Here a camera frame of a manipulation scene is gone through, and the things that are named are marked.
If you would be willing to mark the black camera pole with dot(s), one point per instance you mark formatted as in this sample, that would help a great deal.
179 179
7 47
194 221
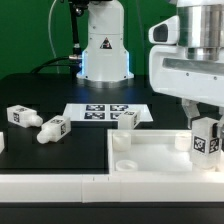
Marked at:
77 8

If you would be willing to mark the white square tabletop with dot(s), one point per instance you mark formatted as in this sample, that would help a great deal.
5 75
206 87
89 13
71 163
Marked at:
157 152

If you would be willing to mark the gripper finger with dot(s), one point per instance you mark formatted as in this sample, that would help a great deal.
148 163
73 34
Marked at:
220 128
191 110

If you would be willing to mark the white left fence piece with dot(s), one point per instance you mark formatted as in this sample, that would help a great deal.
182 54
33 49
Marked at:
2 145

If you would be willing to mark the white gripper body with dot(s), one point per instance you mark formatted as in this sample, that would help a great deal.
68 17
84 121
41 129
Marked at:
171 73

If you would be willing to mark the white front fence bar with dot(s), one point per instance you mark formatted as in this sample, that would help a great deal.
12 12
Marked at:
199 187

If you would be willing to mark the white marker base sheet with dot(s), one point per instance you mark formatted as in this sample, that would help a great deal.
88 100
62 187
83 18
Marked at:
104 112

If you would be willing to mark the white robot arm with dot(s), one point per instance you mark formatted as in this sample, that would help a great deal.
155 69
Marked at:
105 60

